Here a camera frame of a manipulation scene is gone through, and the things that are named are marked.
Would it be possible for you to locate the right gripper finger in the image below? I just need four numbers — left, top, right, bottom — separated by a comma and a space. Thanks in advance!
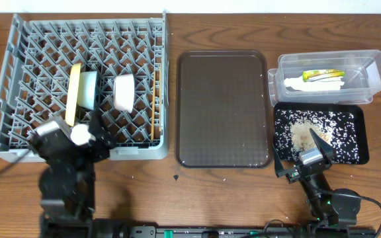
310, 129, 335, 163
273, 146, 285, 178

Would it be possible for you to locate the white cup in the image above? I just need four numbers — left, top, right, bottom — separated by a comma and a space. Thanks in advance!
70, 124, 95, 146

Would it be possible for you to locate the light blue bowl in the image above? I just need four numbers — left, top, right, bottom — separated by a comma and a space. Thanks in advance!
77, 71, 98, 110

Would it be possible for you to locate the yellow round plate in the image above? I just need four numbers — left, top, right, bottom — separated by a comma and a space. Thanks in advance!
65, 63, 81, 126

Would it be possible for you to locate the pale pink bowl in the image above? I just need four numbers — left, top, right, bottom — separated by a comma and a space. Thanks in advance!
113, 74, 135, 113

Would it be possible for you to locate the wooden chopstick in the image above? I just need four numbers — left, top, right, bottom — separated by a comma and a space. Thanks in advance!
159, 63, 163, 132
151, 81, 156, 141

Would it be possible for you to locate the white napkin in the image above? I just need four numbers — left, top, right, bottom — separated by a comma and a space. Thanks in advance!
284, 77, 345, 91

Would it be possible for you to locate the green snack wrapper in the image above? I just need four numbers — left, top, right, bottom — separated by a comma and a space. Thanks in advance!
302, 69, 345, 82

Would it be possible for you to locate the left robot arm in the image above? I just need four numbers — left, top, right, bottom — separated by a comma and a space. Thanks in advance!
29, 110, 116, 223

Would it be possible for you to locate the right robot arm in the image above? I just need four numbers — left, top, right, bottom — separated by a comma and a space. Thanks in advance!
274, 129, 361, 227

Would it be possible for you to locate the black waste tray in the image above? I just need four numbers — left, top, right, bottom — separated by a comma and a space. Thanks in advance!
274, 102, 370, 165

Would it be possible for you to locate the pile of rice grains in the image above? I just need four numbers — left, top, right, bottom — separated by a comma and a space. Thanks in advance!
275, 109, 360, 164

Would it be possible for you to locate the grey plastic dish rack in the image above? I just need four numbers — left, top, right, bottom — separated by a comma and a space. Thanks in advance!
0, 15, 169, 162

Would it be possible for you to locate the dark brown serving tray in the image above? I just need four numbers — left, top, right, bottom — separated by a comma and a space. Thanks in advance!
175, 50, 273, 169

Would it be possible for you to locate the clear plastic bin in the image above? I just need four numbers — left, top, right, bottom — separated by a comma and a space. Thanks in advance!
267, 50, 381, 105

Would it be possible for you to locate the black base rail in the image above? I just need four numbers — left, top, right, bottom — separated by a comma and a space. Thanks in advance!
41, 219, 376, 238

